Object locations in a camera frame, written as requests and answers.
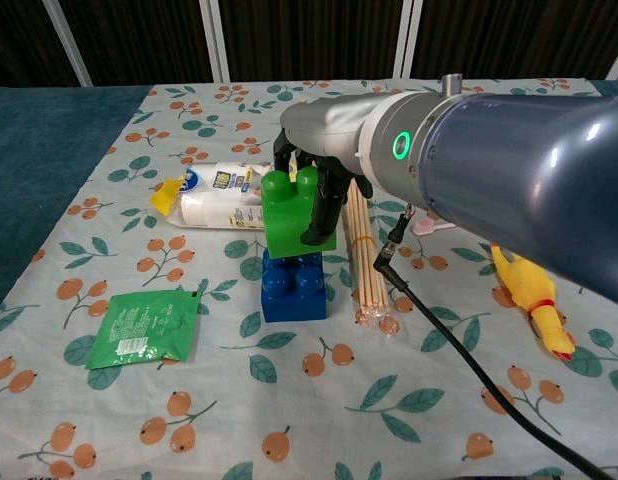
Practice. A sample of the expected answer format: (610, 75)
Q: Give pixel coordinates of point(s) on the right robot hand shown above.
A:
(319, 122)

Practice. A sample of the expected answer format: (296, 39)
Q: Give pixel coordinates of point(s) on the green building block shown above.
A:
(289, 215)

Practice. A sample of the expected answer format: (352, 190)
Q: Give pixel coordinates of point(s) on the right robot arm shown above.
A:
(514, 165)

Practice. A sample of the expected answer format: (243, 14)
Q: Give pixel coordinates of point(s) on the blue building block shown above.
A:
(291, 292)

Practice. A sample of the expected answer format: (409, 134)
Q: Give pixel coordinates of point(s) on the white bottle with yellow cap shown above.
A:
(219, 197)

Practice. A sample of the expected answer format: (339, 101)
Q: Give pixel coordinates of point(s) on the bundle of wooden sticks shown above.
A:
(367, 260)

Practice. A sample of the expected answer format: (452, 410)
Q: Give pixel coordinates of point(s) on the pink toothbrush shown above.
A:
(431, 226)

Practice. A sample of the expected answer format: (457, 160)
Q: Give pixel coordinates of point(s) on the green foil sachet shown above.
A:
(146, 327)

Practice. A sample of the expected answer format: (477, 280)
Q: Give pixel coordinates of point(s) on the yellow rubber chicken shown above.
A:
(531, 295)

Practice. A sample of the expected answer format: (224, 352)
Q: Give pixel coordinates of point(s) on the floral tablecloth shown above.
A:
(239, 400)

